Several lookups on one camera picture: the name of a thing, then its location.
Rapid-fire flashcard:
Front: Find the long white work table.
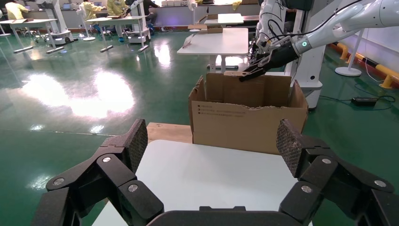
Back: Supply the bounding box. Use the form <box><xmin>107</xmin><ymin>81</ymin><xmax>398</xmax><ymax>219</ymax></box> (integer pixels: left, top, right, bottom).
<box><xmin>0</xmin><ymin>18</ymin><xmax>64</xmax><ymax>54</ymax></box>

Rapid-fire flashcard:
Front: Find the black power adapter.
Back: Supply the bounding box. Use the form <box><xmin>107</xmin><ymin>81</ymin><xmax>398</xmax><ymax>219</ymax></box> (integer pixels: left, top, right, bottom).
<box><xmin>351</xmin><ymin>97</ymin><xmax>378</xmax><ymax>107</ymax></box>

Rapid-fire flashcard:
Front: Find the gray back counter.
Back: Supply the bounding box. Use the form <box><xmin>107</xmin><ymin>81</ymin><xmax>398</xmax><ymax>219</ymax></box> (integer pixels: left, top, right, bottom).
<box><xmin>156</xmin><ymin>4</ymin><xmax>259</xmax><ymax>27</ymax></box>

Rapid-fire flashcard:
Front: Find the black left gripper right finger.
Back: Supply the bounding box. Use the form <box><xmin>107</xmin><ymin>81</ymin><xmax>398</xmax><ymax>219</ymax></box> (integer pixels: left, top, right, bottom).
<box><xmin>276</xmin><ymin>119</ymin><xmax>399</xmax><ymax>226</ymax></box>

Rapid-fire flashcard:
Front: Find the white pole stand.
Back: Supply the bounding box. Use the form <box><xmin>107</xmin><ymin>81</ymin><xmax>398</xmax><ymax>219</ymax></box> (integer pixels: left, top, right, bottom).
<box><xmin>335</xmin><ymin>29</ymin><xmax>363</xmax><ymax>77</ymax></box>

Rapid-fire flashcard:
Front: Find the white wheeled robot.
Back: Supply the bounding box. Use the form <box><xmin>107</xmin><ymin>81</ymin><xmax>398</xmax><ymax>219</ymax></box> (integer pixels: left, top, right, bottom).
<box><xmin>36</xmin><ymin>0</ymin><xmax>75</xmax><ymax>46</ymax></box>
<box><xmin>126</xmin><ymin>0</ymin><xmax>152</xmax><ymax>44</ymax></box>

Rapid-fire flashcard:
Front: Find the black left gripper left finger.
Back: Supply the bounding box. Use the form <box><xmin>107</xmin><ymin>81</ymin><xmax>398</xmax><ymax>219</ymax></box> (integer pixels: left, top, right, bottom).
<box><xmin>31</xmin><ymin>118</ymin><xmax>164</xmax><ymax>226</ymax></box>

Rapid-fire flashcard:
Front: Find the big open cardboard box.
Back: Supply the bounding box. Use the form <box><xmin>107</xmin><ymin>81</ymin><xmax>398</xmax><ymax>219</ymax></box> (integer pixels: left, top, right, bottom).
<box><xmin>188</xmin><ymin>71</ymin><xmax>309</xmax><ymax>156</ymax></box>

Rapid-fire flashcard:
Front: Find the wooden board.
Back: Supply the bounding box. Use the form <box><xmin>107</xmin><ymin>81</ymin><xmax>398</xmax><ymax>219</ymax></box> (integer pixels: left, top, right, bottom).
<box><xmin>145</xmin><ymin>122</ymin><xmax>194</xmax><ymax>145</ymax></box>

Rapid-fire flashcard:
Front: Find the person in yellow jacket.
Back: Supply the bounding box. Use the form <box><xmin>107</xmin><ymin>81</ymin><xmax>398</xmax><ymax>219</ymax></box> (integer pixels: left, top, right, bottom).
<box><xmin>4</xmin><ymin>1</ymin><xmax>30</xmax><ymax>20</ymax></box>
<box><xmin>81</xmin><ymin>0</ymin><xmax>105</xmax><ymax>23</ymax></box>
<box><xmin>107</xmin><ymin>0</ymin><xmax>128</xmax><ymax>16</ymax></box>

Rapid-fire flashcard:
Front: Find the yellow guard rail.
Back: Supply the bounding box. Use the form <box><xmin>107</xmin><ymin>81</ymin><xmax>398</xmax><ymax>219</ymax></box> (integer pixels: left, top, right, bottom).
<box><xmin>336</xmin><ymin>42</ymin><xmax>399</xmax><ymax>90</ymax></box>

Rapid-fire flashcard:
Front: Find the small white desk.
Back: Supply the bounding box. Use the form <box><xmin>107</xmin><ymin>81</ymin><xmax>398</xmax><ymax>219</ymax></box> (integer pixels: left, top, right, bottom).
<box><xmin>204</xmin><ymin>13</ymin><xmax>245</xmax><ymax>29</ymax></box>

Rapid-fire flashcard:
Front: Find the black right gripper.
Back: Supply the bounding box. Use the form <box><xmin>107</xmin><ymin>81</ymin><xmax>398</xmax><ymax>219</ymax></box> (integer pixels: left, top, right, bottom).
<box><xmin>239</xmin><ymin>40</ymin><xmax>303</xmax><ymax>83</ymax></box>

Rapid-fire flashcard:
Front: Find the flat cardboard box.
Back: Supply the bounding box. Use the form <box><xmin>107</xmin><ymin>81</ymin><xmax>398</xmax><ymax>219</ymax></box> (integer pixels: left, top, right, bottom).
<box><xmin>188</xmin><ymin>24</ymin><xmax>223</xmax><ymax>34</ymax></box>

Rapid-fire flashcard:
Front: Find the white robot column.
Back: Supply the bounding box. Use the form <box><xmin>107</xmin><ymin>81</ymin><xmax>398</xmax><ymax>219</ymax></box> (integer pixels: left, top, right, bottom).
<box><xmin>257</xmin><ymin>0</ymin><xmax>325</xmax><ymax>110</ymax></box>

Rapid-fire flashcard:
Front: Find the gray wrist camera box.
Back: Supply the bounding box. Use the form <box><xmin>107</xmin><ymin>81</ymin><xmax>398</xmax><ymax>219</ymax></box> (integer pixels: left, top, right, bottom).
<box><xmin>274</xmin><ymin>35</ymin><xmax>295</xmax><ymax>46</ymax></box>

